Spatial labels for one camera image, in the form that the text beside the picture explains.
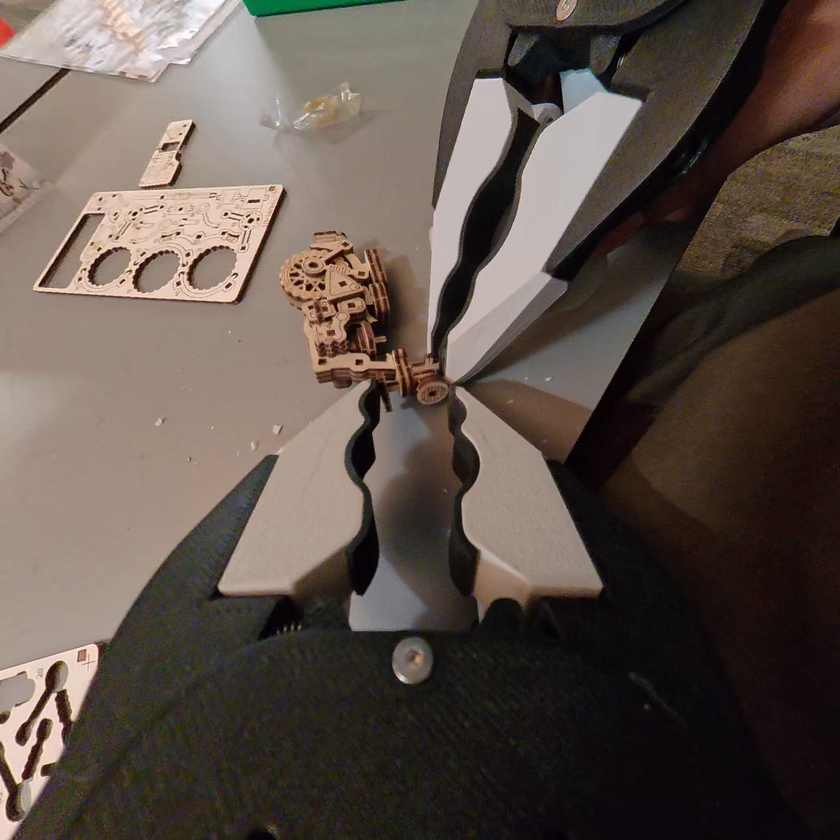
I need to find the small narrow wooden sheet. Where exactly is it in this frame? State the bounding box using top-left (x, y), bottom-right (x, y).
top-left (138, 119), bottom-right (196, 190)

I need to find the person's right hand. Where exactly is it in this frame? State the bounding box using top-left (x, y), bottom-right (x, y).
top-left (589, 130), bottom-right (731, 258)

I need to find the green box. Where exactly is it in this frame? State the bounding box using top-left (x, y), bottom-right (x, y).
top-left (241, 0), bottom-right (478, 18)

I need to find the wooden sheet with round holes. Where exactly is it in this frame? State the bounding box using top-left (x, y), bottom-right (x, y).
top-left (33, 184), bottom-right (287, 307)

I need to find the wooden mechanical model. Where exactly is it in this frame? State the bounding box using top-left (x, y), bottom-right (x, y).
top-left (280, 230), bottom-right (455, 413)

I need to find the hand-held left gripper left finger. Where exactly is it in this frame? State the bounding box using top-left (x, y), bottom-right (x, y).
top-left (215, 384), bottom-right (383, 616)

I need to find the clear bag of small parts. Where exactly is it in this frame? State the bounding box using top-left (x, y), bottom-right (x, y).
top-left (258, 80), bottom-right (363, 133)

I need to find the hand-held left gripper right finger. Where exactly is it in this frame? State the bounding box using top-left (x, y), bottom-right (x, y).
top-left (448, 384), bottom-right (605, 614)

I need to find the grey desk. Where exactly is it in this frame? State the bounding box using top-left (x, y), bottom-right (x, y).
top-left (0, 0), bottom-right (700, 670)

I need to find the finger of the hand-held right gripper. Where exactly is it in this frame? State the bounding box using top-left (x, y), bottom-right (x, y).
top-left (441, 69), bottom-right (644, 387)
top-left (427, 75), bottom-right (547, 368)

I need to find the wooden sheet with bone-shaped cutouts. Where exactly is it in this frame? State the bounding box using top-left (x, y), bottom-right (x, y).
top-left (0, 643), bottom-right (101, 823)

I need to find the glossy printed paper sheet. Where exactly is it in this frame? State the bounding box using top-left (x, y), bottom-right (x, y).
top-left (0, 0), bottom-right (242, 84)

